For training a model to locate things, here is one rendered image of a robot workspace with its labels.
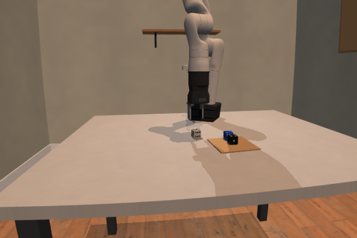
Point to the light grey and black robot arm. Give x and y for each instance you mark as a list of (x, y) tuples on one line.
[(198, 24)]

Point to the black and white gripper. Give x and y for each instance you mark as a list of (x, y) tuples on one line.
[(198, 70)]

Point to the beige die with black pips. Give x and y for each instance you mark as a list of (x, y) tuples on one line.
[(196, 133)]

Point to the orange square mat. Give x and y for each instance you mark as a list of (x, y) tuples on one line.
[(224, 147)]

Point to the blue die with white pips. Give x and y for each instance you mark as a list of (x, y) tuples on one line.
[(226, 133)]

